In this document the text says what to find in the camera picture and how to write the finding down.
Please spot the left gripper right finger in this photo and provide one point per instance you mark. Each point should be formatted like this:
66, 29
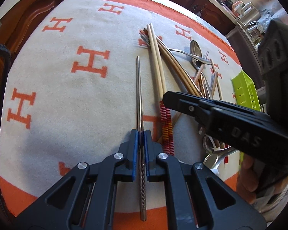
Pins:
195, 197

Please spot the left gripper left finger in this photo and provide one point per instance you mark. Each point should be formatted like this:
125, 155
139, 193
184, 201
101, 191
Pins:
85, 197

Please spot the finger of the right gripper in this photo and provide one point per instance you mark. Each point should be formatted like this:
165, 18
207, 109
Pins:
218, 117

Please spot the light wooden chopstick red band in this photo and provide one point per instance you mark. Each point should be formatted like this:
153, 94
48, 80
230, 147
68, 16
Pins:
169, 121

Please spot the brown wooden chopstick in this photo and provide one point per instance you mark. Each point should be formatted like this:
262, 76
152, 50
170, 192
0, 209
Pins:
179, 70

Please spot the steel chopstick pair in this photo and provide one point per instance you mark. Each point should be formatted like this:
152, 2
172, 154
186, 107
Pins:
141, 145

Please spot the right hand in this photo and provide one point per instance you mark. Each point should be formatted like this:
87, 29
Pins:
247, 182

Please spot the green plastic utensil tray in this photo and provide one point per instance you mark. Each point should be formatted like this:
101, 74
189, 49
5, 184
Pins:
245, 91

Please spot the large steel spoon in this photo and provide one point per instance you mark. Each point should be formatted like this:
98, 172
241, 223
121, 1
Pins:
195, 50

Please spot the steel fork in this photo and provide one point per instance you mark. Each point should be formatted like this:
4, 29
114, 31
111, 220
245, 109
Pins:
182, 52

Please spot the electric kettle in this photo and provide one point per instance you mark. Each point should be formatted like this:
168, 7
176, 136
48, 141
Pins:
246, 13

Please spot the orange and beige H blanket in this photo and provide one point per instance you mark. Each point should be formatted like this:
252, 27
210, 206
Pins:
71, 91

